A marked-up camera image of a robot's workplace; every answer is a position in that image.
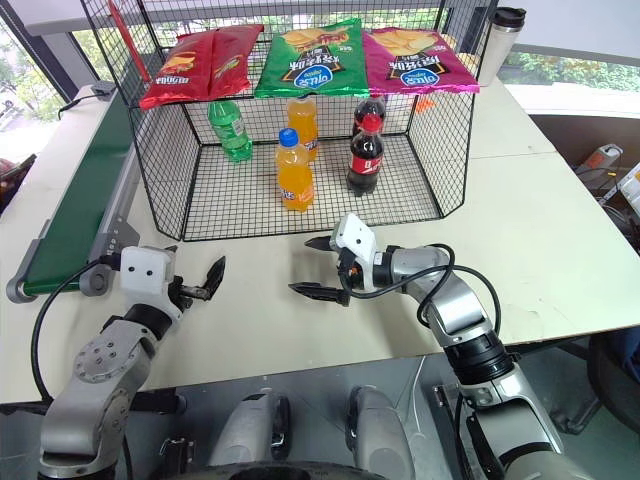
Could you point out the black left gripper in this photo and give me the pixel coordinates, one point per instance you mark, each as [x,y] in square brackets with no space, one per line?
[179,295]

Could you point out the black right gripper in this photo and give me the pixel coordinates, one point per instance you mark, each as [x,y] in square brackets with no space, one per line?
[351,275]

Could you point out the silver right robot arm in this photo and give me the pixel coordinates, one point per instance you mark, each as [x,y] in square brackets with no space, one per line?
[452,302]

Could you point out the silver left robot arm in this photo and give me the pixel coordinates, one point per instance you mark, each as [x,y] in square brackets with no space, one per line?
[105,360]

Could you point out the green conveyor belt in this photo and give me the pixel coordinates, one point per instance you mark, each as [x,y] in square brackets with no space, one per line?
[75,200]

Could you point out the orange soda bottle blue cap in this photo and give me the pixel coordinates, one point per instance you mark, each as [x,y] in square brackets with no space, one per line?
[295,175]

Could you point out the cola bottle red cap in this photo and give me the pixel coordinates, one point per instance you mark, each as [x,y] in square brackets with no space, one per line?
[365,160]

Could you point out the green soda bottle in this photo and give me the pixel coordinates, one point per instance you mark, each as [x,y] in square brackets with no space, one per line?
[231,132]

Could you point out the grey rounded robot leg cover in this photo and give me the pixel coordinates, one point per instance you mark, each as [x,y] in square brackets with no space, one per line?
[245,430]
[380,435]

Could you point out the red chips bag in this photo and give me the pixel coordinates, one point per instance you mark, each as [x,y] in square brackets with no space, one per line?
[232,62]
[177,75]

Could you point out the small orange object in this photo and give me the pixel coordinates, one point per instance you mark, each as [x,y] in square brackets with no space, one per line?
[426,105]

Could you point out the grey power adapter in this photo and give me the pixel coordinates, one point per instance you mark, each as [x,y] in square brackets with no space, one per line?
[103,90]

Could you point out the dark red object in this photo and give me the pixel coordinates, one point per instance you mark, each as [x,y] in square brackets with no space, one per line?
[12,182]

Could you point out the green chips bag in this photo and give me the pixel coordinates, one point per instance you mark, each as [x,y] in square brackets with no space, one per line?
[312,60]

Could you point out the magenta chips bag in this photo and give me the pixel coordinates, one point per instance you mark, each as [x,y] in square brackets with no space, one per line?
[415,60]

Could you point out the red rod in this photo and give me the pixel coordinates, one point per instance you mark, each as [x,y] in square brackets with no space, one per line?
[127,37]

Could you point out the white tumbler black lid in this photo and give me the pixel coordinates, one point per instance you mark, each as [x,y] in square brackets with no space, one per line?
[497,50]

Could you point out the box of cluttered tools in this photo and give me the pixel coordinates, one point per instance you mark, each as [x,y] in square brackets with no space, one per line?
[607,170]

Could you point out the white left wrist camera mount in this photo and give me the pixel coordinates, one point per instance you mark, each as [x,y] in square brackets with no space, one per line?
[145,272]

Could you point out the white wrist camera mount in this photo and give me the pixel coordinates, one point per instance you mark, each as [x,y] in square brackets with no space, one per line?
[145,272]
[357,237]

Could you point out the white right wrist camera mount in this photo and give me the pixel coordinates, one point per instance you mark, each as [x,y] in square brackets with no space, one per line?
[357,237]

